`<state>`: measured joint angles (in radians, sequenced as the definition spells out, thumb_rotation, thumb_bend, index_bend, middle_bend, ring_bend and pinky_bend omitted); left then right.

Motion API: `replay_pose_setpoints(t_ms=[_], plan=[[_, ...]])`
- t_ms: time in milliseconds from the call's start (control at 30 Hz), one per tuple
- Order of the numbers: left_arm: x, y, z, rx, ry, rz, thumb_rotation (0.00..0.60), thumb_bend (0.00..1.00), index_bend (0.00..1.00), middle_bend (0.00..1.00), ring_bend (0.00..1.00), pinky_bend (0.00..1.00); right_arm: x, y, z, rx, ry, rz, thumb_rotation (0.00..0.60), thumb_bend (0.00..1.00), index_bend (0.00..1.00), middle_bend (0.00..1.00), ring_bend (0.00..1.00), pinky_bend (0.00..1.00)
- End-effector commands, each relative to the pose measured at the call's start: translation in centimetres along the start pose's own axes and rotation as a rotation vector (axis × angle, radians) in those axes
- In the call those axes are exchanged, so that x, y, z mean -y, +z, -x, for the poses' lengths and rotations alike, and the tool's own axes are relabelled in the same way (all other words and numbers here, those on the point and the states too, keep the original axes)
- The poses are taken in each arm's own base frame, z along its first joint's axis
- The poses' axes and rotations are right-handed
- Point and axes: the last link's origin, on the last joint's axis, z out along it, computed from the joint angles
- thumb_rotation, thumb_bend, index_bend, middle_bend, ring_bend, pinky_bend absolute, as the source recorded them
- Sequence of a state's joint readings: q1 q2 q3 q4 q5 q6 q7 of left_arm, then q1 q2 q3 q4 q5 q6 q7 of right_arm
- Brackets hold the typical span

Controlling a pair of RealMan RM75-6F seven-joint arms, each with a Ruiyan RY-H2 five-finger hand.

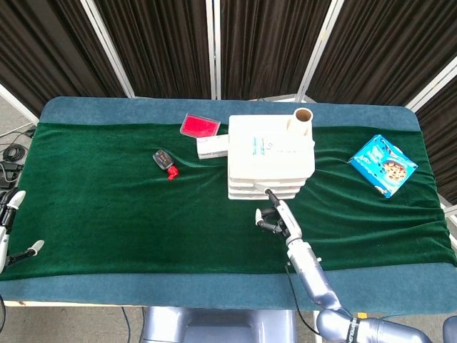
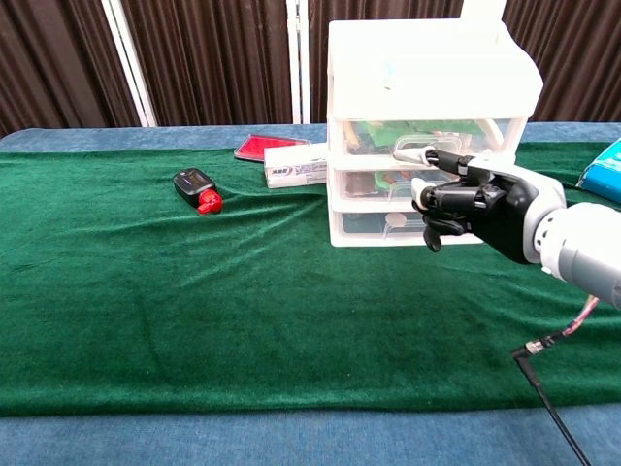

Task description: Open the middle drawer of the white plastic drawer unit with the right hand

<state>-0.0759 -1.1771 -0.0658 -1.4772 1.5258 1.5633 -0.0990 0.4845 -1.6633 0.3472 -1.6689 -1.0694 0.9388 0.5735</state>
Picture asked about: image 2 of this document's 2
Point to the long white carton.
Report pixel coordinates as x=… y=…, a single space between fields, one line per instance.
x=296 y=170

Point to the green paper packet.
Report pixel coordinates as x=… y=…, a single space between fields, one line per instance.
x=451 y=126
x=383 y=132

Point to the white round disc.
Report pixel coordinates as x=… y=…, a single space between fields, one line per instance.
x=398 y=219

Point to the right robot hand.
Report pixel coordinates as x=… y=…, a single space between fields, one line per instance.
x=504 y=204

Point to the black curtain folding screen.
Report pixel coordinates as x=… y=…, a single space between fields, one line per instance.
x=218 y=58

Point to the clear drawer with white disc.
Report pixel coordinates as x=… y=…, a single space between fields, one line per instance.
x=364 y=225

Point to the white storage box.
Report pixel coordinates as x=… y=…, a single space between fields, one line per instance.
x=369 y=162

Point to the red stamp pad case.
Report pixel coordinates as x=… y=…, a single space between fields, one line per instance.
x=262 y=145

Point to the blue table cover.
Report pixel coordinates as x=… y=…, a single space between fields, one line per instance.
x=291 y=442

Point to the clear plastic drawer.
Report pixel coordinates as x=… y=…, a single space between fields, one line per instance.
x=359 y=187

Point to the blue cookie package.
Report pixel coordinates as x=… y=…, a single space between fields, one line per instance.
x=606 y=179

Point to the clear plastic box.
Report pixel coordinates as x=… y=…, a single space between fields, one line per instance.
x=485 y=145

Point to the green velvet cloth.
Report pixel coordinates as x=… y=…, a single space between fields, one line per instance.
x=242 y=315

